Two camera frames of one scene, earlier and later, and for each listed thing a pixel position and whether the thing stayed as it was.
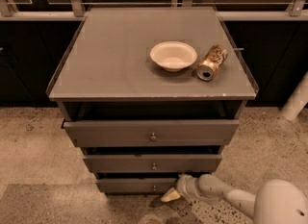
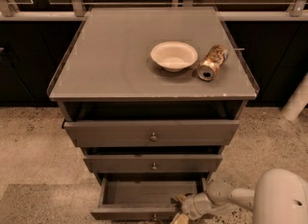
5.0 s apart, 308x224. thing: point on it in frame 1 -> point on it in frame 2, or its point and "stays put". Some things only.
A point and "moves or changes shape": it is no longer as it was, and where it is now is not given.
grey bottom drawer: x=137 y=185 moves or changes shape
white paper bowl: x=173 y=56 stays put
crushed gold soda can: x=211 y=62 stays put
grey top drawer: x=150 y=133 stays put
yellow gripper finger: x=170 y=195 -> x=180 y=218
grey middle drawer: x=153 y=162 stays put
